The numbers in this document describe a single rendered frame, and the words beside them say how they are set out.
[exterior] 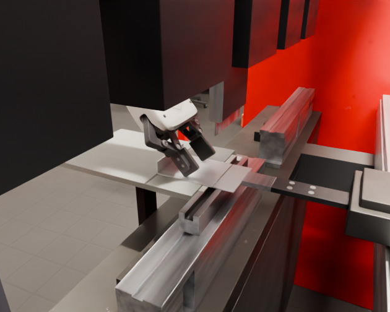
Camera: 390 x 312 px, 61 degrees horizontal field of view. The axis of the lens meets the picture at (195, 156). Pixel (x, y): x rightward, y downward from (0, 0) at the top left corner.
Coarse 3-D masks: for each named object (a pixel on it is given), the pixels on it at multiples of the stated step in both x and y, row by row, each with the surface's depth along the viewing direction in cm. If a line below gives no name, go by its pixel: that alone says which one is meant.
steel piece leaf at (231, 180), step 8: (232, 168) 55; (240, 168) 55; (248, 168) 55; (224, 176) 52; (232, 176) 52; (240, 176) 52; (216, 184) 50; (224, 184) 50; (232, 184) 50; (232, 192) 48
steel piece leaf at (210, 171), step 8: (160, 160) 53; (168, 160) 55; (200, 160) 57; (208, 160) 57; (160, 168) 54; (168, 168) 55; (176, 168) 55; (200, 168) 55; (208, 168) 55; (216, 168) 55; (224, 168) 55; (168, 176) 52; (176, 176) 52; (192, 176) 52; (200, 176) 52; (208, 176) 52; (216, 176) 52; (208, 184) 50
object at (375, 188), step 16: (256, 176) 51; (272, 176) 51; (368, 176) 45; (384, 176) 45; (272, 192) 49; (288, 192) 48; (304, 192) 47; (320, 192) 47; (336, 192) 47; (352, 192) 44; (368, 192) 41; (384, 192) 41; (352, 208) 40; (368, 208) 40; (384, 208) 39; (352, 224) 41; (368, 224) 40; (384, 224) 39; (368, 240) 40; (384, 240) 40
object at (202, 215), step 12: (204, 192) 48; (216, 192) 48; (228, 192) 52; (192, 204) 45; (204, 204) 45; (216, 204) 48; (180, 216) 44; (192, 216) 44; (204, 216) 44; (180, 228) 45; (192, 228) 44; (204, 228) 45
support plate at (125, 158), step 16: (112, 144) 64; (128, 144) 64; (144, 144) 64; (80, 160) 58; (96, 160) 58; (112, 160) 58; (128, 160) 58; (144, 160) 58; (224, 160) 58; (112, 176) 53; (128, 176) 52; (144, 176) 52; (160, 176) 52; (160, 192) 50; (176, 192) 48; (192, 192) 48
